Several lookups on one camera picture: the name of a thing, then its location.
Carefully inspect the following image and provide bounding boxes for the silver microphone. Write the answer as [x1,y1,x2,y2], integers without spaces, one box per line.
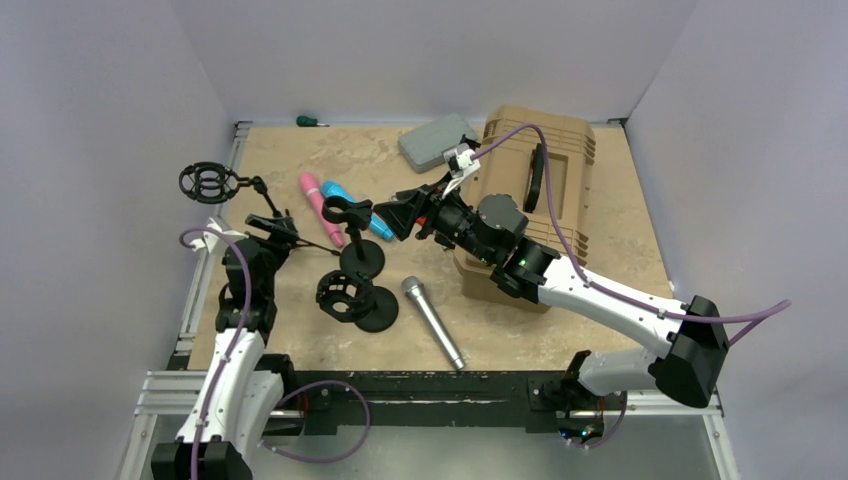
[401,276,466,371]

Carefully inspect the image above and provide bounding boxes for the tan plastic tool case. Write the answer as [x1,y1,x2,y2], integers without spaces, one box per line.
[453,103,597,315]

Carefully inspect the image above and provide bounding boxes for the black clip microphone stand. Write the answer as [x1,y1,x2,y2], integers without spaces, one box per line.
[323,196,386,279]

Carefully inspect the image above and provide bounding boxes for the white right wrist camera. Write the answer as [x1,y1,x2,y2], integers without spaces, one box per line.
[442,144,481,198]

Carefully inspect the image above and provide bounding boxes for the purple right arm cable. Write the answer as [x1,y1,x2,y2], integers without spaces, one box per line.
[470,123,793,452]

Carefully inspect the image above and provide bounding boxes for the green handled screwdriver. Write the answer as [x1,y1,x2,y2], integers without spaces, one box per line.
[295,115,329,128]

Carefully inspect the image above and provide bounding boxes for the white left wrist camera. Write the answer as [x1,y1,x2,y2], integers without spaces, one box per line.
[180,216,248,257]

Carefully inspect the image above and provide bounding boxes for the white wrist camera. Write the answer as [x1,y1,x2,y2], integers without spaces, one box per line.
[180,216,248,257]
[442,144,481,198]

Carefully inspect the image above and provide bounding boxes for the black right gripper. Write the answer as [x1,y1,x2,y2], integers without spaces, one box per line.
[375,170,497,265]

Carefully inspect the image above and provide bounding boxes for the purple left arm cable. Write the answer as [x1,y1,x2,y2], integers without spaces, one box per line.
[178,227,372,480]

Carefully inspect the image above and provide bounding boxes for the pink microphone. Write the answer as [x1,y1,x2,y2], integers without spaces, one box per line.
[298,172,345,248]

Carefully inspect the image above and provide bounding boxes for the blue microphone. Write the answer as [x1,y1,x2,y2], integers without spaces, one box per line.
[320,180,396,242]

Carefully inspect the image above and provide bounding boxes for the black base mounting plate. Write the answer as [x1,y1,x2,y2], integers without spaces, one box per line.
[264,371,625,440]

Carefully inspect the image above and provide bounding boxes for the black tripod shock mount stand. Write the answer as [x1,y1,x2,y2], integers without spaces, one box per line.
[179,162,341,257]

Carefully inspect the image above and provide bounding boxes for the black round shock mount stand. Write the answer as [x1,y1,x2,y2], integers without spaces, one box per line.
[315,270,399,333]

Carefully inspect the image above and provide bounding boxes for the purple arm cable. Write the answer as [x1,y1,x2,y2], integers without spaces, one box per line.
[178,227,372,480]
[470,123,793,452]

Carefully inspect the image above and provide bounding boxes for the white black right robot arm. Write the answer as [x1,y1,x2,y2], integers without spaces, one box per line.
[373,185,730,408]

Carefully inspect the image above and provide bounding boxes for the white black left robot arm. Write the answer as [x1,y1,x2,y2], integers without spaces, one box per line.
[150,208,373,479]

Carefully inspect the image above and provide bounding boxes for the aluminium frame rail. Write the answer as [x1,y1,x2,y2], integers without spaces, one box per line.
[150,120,731,479]

